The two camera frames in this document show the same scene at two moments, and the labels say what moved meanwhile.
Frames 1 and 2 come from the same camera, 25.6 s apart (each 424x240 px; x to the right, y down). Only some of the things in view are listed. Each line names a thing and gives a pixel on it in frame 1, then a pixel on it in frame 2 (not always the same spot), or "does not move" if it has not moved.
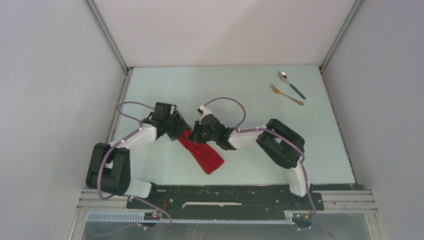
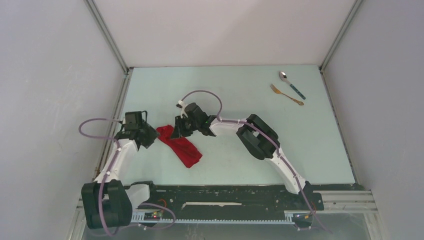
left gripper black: (181, 126) → (153, 135)
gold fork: (277, 91) does not move
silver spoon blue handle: (283, 77) does not move
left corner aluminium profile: (126, 70) does not move
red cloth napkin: (207, 158) → (186, 151)
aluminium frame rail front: (360, 201) does not move
